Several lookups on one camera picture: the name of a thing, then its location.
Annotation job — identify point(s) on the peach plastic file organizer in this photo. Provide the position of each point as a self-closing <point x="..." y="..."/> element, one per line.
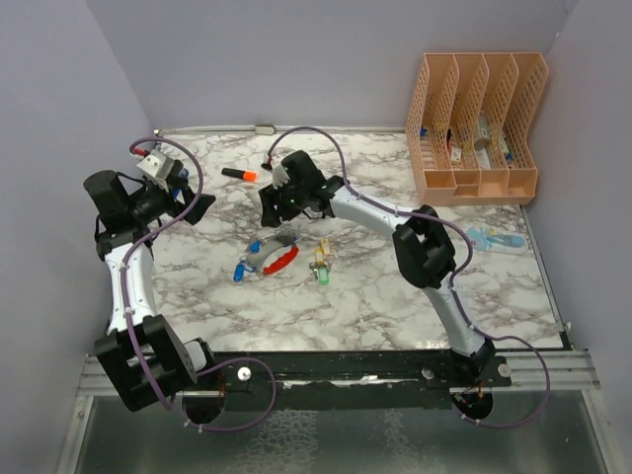
<point x="467" y="127"/>

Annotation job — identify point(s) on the blue tag on holder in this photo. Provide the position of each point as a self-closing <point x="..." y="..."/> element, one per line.
<point x="255" y="247"/>

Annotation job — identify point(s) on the white table edge clip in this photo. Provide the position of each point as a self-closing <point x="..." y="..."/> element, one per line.
<point x="265" y="129"/>

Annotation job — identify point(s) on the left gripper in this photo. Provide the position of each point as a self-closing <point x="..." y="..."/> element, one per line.
<point x="175" y="205"/>

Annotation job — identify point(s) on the light blue packaged item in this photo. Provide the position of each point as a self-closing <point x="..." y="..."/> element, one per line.
<point x="487" y="239"/>

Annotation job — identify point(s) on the orange black highlighter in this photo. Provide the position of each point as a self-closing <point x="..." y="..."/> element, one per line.
<point x="244" y="175"/>

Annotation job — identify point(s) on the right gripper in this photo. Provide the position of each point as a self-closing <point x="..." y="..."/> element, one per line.
<point x="270" y="214"/>

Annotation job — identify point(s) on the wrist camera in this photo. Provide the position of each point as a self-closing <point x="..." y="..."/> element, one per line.
<point x="280" y="177"/>
<point x="160" y="169"/>

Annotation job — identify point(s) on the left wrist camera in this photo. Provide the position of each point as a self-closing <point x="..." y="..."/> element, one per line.
<point x="160" y="169"/>

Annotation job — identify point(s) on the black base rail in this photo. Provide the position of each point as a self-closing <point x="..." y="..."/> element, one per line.
<point x="324" y="381"/>

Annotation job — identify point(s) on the green tag key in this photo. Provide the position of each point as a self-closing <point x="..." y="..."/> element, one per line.
<point x="321" y="274"/>

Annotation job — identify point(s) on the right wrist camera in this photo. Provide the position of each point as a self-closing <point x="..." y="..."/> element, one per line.
<point x="280" y="177"/>

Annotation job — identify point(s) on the blue stapler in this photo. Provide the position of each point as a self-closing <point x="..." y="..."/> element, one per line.
<point x="184" y="174"/>

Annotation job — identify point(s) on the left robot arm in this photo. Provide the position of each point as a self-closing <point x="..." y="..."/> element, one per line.
<point x="140" y="353"/>

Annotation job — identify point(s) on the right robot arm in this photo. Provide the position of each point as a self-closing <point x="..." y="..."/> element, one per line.
<point x="424" y="252"/>

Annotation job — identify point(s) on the yellow tag key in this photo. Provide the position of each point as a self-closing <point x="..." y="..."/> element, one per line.
<point x="319" y="260"/>
<point x="326" y="247"/>

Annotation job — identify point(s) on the blue tag key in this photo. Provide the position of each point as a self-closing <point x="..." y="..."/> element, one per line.
<point x="239" y="272"/>

